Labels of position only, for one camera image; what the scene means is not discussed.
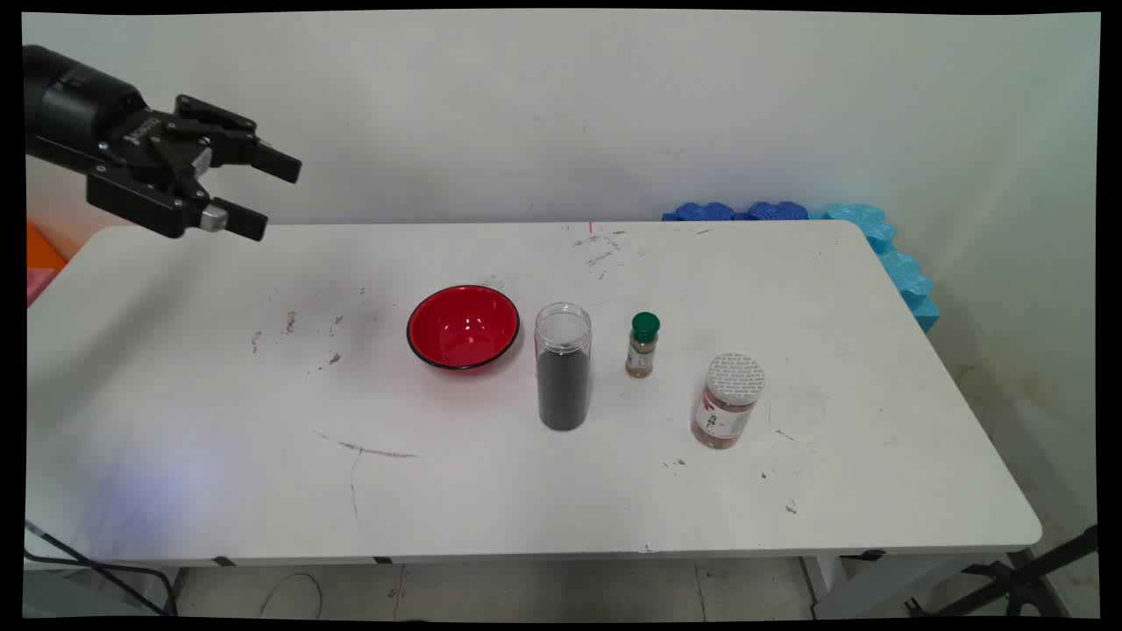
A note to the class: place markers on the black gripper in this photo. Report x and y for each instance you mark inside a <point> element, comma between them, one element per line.
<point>83,109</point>

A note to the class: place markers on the clear jar with black seeds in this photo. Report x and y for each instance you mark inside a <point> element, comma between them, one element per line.
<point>563,386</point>

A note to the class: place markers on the orange block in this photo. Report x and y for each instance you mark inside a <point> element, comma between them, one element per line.
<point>41,247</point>

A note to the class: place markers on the pink block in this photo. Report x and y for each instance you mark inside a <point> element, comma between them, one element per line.
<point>37,285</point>

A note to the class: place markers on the red bowl with black rim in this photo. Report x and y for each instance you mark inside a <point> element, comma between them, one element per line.
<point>463,331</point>

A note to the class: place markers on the green-capped spice bottle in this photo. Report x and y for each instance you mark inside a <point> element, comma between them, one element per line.
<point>643,337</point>

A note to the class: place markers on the dark blue foam piece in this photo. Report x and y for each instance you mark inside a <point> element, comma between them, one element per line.
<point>777,211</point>
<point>704,212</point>

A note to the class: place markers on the white-lidded spice jar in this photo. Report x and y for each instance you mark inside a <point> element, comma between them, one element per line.
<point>729,399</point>

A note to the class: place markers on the light blue foam mat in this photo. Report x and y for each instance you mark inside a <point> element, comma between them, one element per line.
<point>894,263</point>

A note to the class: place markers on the black tripod stand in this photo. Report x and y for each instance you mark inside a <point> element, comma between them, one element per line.
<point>1017,583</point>

